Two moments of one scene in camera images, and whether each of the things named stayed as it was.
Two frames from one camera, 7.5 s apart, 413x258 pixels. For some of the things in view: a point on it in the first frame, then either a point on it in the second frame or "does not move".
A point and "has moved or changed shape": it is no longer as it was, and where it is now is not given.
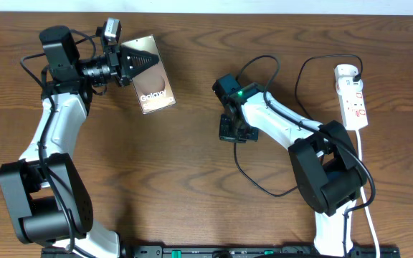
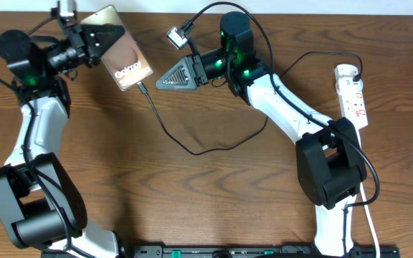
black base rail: [229, 251] does not move
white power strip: [353, 110] does not move
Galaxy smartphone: [152, 85] has moved or changed shape
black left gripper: [123, 67] to [85, 43]
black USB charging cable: [253, 183] to [265, 120]
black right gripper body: [235, 132] to [211, 65]
